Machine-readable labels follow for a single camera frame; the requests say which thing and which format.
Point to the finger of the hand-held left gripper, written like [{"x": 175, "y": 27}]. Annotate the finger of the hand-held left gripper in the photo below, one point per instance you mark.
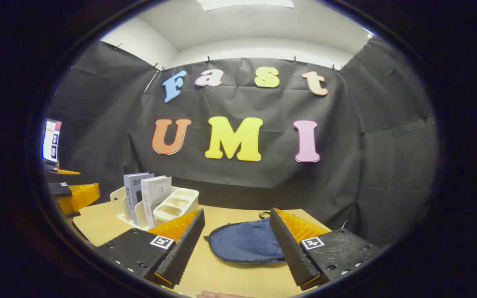
[
  {"x": 79, "y": 196},
  {"x": 66, "y": 171}
]

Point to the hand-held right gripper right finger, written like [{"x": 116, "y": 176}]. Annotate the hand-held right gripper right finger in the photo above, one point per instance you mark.
[{"x": 288, "y": 248}]

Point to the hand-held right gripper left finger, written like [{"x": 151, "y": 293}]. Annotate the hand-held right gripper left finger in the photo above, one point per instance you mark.
[{"x": 182, "y": 248}]

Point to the white plastic bookshelf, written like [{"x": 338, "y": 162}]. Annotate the white plastic bookshelf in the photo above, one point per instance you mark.
[{"x": 176, "y": 205}]

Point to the blue schoolbag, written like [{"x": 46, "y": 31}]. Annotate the blue schoolbag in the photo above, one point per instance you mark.
[{"x": 242, "y": 242}]

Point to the grey-blue book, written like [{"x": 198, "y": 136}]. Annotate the grey-blue book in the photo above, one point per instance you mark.
[{"x": 133, "y": 194}]

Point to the computer monitor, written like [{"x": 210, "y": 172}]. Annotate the computer monitor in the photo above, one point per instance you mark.
[{"x": 51, "y": 140}]

